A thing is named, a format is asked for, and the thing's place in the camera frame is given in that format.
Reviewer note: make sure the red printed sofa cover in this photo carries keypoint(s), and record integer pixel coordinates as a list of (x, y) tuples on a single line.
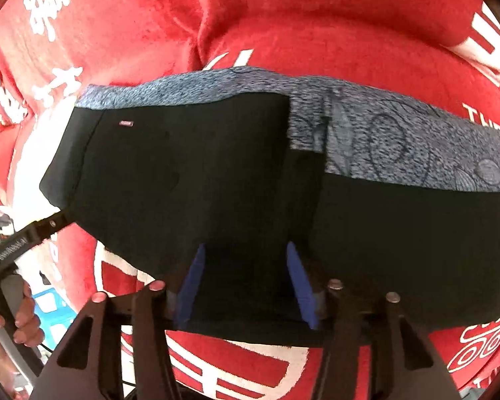
[(316, 21)]

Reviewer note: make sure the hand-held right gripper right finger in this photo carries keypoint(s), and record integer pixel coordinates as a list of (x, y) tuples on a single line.
[(302, 287)]

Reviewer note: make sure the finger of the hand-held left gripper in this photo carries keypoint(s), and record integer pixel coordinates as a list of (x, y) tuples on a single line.
[(46, 227)]

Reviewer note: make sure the person's left hand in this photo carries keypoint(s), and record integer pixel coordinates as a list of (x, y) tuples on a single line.
[(27, 325)]

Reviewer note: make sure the black pants with blue stripe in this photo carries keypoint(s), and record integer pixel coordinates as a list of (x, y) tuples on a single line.
[(191, 183)]

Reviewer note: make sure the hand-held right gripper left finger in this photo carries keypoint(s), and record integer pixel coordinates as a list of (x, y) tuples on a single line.
[(189, 287)]

